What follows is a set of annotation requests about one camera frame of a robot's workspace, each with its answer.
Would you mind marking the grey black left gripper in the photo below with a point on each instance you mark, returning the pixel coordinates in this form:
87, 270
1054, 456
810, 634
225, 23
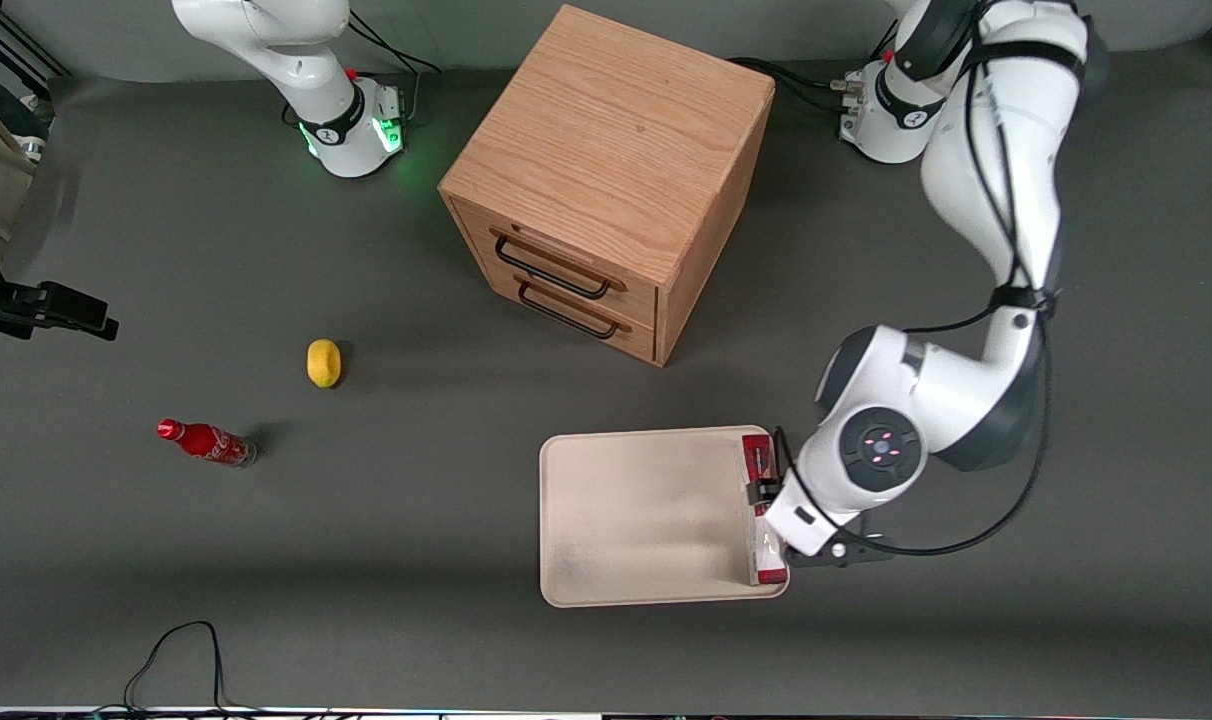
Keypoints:
766, 491

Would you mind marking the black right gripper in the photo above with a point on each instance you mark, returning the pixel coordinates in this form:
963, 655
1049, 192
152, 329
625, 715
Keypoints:
6, 304

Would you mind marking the red cookie box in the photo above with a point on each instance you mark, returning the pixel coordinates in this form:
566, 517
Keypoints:
756, 455

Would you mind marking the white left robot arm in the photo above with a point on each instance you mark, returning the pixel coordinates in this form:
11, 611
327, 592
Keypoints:
1006, 200

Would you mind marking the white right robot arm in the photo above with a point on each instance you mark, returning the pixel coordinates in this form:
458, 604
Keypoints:
296, 60

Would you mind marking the beige plastic tray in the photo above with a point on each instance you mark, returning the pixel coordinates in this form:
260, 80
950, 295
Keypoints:
646, 515

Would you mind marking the small silver metal fitting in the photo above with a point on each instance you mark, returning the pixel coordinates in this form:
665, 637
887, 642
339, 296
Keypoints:
33, 148

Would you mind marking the red cola bottle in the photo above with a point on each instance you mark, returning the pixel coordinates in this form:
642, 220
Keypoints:
206, 441

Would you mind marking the yellow lemon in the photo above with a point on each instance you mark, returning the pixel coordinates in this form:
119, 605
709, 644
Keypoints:
324, 362

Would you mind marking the wooden drawer cabinet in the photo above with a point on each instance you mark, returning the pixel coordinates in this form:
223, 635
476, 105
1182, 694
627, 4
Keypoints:
616, 130

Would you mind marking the black aluminium frame rail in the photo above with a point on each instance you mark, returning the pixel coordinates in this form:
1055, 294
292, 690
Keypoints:
21, 50

